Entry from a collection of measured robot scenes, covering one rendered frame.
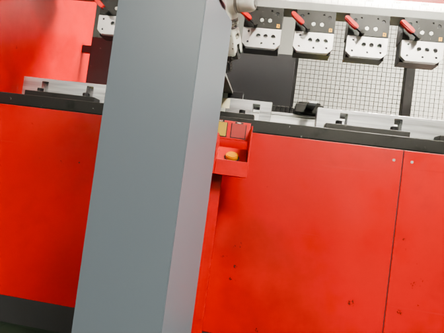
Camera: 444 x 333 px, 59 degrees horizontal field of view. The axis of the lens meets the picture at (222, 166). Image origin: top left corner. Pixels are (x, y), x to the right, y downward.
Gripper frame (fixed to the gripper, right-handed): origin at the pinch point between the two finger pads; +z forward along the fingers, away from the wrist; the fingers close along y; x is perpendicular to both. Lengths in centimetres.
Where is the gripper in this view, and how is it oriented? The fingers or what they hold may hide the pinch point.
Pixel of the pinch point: (228, 67)
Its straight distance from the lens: 157.0
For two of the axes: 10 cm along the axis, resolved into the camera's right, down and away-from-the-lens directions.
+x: -6.2, 4.8, -6.2
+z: 0.4, 8.1, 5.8
